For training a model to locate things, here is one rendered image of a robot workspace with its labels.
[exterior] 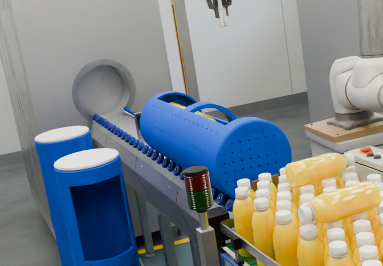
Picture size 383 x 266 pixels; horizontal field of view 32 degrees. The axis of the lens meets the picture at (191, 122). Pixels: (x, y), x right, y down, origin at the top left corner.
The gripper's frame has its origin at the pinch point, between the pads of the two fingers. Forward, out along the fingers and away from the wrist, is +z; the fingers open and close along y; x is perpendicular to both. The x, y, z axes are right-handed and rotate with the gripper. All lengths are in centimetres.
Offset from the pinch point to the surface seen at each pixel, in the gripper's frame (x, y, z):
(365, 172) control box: -64, 15, 51
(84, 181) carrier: 26, -62, 55
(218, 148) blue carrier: -39, -23, 39
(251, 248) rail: -76, -29, 59
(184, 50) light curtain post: 103, 11, 19
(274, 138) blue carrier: -38, -3, 40
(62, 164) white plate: 37, -68, 49
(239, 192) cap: -65, -27, 46
